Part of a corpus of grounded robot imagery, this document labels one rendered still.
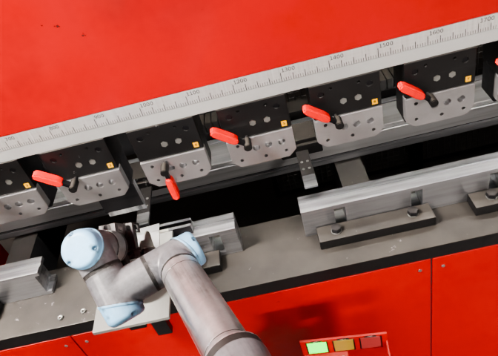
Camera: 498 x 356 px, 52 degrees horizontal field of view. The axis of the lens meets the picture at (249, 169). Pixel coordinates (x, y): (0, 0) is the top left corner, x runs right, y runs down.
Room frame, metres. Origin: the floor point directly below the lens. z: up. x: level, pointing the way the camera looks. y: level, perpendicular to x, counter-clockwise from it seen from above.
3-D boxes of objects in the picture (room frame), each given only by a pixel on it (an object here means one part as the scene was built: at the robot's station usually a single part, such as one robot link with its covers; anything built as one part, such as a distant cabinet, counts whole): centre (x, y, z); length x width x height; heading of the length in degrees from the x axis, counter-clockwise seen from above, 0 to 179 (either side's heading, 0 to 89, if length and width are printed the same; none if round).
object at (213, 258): (0.92, 0.29, 0.89); 0.30 x 0.05 x 0.03; 84
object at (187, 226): (0.98, 0.29, 0.99); 0.20 x 0.03 x 0.03; 84
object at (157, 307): (0.84, 0.34, 1.00); 0.26 x 0.18 x 0.01; 174
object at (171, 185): (0.91, 0.18, 1.20); 0.04 x 0.02 x 0.10; 174
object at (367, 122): (0.92, -0.25, 1.26); 0.15 x 0.09 x 0.17; 84
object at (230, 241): (0.98, 0.27, 0.92); 0.39 x 0.06 x 0.10; 84
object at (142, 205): (0.99, 0.33, 1.13); 0.10 x 0.02 x 0.10; 84
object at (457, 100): (0.90, -0.44, 1.26); 0.15 x 0.09 x 0.17; 84
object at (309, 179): (1.09, -0.16, 1.01); 0.26 x 0.12 x 0.05; 174
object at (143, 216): (1.14, 0.30, 1.01); 0.26 x 0.12 x 0.05; 174
